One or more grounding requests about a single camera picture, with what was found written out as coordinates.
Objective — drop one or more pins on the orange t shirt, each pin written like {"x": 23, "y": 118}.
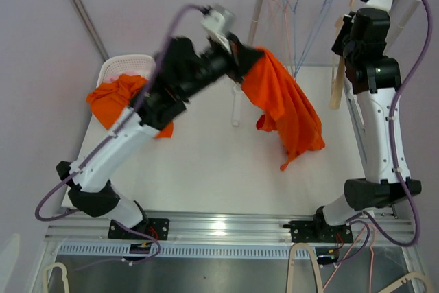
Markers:
{"x": 286, "y": 109}
{"x": 109, "y": 100}

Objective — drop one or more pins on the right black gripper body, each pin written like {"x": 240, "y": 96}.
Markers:
{"x": 343, "y": 45}

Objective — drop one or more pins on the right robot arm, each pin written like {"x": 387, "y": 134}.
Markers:
{"x": 371, "y": 81}

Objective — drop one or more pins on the lavender blue wire hanger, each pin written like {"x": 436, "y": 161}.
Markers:
{"x": 324, "y": 10}

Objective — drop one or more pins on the beige hanger on floor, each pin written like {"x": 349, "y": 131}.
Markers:
{"x": 298, "y": 274}

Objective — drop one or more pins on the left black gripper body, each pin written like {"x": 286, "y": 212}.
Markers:
{"x": 221, "y": 59}

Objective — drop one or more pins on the aluminium mounting rail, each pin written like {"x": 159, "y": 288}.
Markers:
{"x": 199, "y": 235}

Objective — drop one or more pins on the light pink t shirt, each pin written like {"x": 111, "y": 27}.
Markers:
{"x": 111, "y": 77}

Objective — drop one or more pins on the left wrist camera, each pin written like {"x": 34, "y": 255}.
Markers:
{"x": 217, "y": 23}

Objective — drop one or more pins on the beige plastic hanger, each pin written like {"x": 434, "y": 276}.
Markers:
{"x": 337, "y": 80}

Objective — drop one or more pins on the beige hanger bottom right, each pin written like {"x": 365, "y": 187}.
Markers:
{"x": 411, "y": 276}

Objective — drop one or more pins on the pink hanger on floor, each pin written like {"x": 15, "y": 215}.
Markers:
{"x": 367, "y": 230}

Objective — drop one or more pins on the white perforated plastic basket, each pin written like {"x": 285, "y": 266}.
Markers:
{"x": 138, "y": 62}

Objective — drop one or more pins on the pink wire hanger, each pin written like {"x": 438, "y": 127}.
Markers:
{"x": 279, "y": 11}

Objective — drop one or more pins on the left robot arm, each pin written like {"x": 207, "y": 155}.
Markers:
{"x": 182, "y": 74}

